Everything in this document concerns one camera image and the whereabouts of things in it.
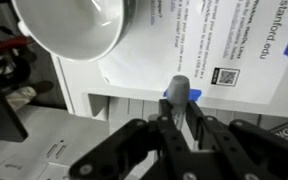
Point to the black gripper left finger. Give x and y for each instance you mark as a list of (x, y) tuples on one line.
[(116, 156)]

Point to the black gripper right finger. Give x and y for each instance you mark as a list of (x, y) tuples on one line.
[(249, 152)]

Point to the grey capped marker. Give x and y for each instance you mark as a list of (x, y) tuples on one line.
[(178, 96)]

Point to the white instruction sheet with QR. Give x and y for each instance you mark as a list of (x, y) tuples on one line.
[(229, 49)]

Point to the near black orange clamp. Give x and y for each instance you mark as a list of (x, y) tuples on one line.
[(15, 60)]

